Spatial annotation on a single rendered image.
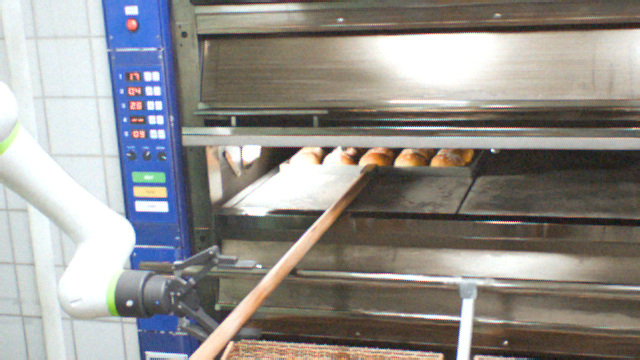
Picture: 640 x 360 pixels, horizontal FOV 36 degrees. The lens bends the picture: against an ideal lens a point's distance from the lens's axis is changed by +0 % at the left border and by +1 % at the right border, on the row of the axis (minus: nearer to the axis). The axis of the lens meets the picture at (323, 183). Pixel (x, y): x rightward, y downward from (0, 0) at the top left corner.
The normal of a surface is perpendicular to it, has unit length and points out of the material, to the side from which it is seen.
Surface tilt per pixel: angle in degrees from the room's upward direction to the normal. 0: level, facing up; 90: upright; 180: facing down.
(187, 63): 90
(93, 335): 90
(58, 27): 90
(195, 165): 90
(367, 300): 70
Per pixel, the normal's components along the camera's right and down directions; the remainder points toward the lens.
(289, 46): -0.28, -0.09
